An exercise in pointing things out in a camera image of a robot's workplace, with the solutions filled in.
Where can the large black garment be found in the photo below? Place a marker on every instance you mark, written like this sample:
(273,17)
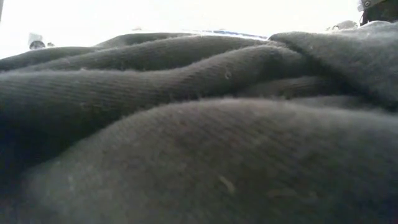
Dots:
(199,155)

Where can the dark grey garment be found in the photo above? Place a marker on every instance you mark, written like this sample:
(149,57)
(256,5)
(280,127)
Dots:
(357,59)

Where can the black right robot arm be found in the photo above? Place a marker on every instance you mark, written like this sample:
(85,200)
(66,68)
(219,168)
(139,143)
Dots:
(382,12)

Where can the navy white striped fabric bin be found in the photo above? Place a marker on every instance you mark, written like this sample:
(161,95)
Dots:
(236,33)

